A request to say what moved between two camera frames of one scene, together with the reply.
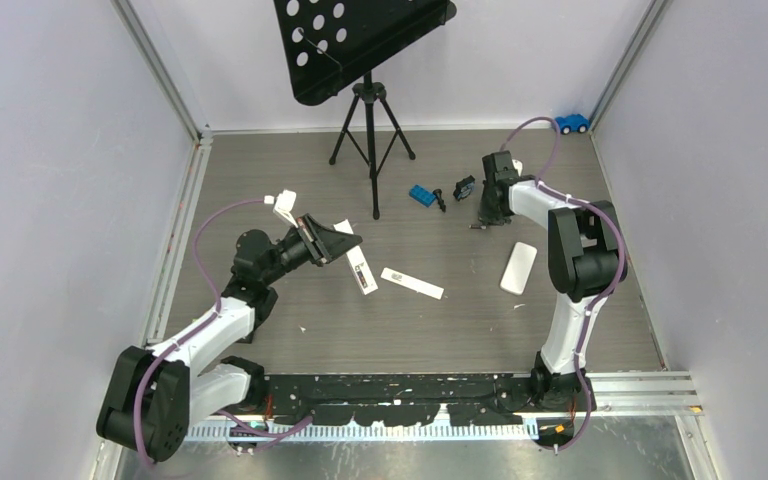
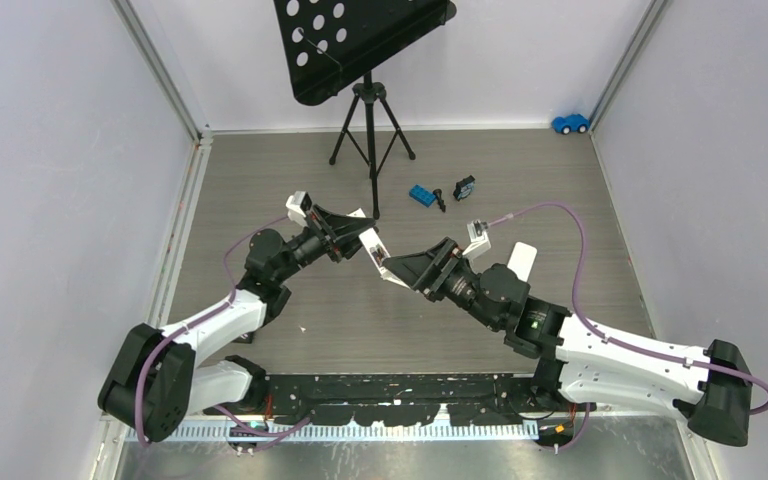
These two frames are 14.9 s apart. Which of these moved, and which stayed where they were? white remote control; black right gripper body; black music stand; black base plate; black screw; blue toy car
Moved: black right gripper body; white remote control
Stayed: black music stand; blue toy car; black screw; black base plate
